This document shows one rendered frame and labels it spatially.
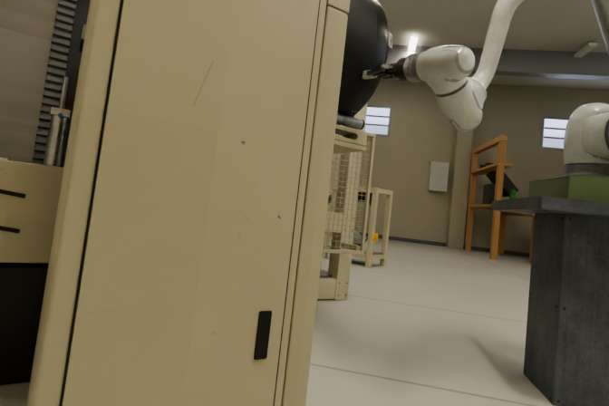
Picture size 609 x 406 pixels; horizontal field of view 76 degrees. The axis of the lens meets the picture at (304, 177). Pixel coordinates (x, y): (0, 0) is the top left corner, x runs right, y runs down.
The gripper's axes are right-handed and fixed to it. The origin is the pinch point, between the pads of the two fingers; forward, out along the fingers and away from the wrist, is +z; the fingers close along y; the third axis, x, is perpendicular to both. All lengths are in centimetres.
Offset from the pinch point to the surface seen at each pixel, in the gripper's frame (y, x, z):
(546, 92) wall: -770, -197, 349
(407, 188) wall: -570, 59, 500
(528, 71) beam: -569, -183, 279
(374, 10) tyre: -1.5, -25.3, 5.9
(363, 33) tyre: 4.5, -14.1, 2.2
